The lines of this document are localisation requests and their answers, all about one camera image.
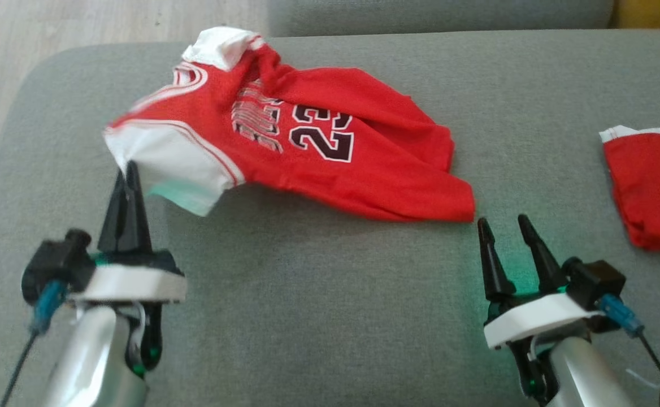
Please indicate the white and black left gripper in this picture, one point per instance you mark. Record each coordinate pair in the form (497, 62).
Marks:
(132, 282)

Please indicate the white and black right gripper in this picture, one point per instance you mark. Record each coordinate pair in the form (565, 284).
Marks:
(539, 319)

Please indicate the red shorts with white stripe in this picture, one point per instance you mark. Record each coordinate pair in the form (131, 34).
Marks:
(652, 186)

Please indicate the red basketball jersey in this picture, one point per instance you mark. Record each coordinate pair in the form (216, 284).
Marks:
(330, 164)

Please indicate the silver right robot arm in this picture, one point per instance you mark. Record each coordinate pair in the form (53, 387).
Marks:
(578, 373)

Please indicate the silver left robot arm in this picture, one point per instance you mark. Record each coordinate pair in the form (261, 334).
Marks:
(92, 362)

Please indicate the grey sofa seat cushion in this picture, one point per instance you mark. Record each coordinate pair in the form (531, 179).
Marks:
(437, 17)

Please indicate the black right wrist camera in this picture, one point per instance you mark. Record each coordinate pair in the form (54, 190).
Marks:
(593, 280)

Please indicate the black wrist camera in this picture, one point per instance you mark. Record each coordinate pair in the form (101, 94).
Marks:
(593, 280)
(59, 263)

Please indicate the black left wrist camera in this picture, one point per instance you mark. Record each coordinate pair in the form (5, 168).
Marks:
(59, 263)

